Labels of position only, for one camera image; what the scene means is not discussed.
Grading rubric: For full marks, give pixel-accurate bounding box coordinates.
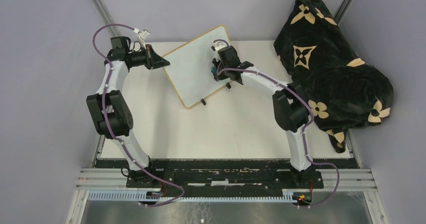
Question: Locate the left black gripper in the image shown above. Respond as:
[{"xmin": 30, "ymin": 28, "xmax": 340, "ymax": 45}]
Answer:
[{"xmin": 128, "ymin": 45, "xmax": 170, "ymax": 71}]

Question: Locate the wood framed whiteboard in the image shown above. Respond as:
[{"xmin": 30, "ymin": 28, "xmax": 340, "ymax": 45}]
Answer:
[{"xmin": 163, "ymin": 25, "xmax": 231, "ymax": 108}]

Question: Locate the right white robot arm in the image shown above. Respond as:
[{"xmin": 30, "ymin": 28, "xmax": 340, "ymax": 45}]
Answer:
[{"xmin": 211, "ymin": 41, "xmax": 314, "ymax": 188}]

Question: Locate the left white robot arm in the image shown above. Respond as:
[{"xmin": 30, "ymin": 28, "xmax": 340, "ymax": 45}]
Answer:
[{"xmin": 86, "ymin": 36, "xmax": 170, "ymax": 187}]

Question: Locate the black floral blanket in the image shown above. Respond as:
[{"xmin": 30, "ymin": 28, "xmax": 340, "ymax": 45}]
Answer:
[{"xmin": 273, "ymin": 0, "xmax": 394, "ymax": 153}]

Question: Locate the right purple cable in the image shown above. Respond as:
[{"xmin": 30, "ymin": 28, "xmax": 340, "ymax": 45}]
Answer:
[{"xmin": 212, "ymin": 39, "xmax": 341, "ymax": 208}]

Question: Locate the purple cable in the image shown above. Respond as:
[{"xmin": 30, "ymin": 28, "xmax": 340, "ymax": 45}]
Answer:
[
  {"xmin": 92, "ymin": 23, "xmax": 185, "ymax": 208},
  {"xmin": 212, "ymin": 39, "xmax": 341, "ymax": 208}
]

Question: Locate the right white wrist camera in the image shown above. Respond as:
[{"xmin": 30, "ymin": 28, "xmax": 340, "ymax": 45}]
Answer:
[{"xmin": 211, "ymin": 39, "xmax": 229, "ymax": 52}]

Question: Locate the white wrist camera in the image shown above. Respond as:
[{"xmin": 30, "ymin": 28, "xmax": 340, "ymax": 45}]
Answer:
[
  {"xmin": 133, "ymin": 28, "xmax": 150, "ymax": 49},
  {"xmin": 211, "ymin": 39, "xmax": 229, "ymax": 52}
]

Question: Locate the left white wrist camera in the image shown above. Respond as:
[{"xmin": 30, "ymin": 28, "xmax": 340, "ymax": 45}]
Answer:
[{"xmin": 133, "ymin": 28, "xmax": 150, "ymax": 49}]

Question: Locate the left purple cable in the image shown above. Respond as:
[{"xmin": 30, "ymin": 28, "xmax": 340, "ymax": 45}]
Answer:
[{"xmin": 92, "ymin": 23, "xmax": 185, "ymax": 208}]

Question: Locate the black mounting base plate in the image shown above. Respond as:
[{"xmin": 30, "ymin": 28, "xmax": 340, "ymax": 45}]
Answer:
[{"xmin": 85, "ymin": 158, "xmax": 359, "ymax": 199}]

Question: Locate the aluminium frame rail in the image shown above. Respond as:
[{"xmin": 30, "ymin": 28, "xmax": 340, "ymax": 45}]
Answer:
[{"xmin": 75, "ymin": 168, "xmax": 377, "ymax": 192}]

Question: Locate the grey cable duct strip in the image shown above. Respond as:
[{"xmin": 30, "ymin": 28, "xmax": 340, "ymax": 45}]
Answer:
[{"xmin": 87, "ymin": 190, "xmax": 299, "ymax": 204}]

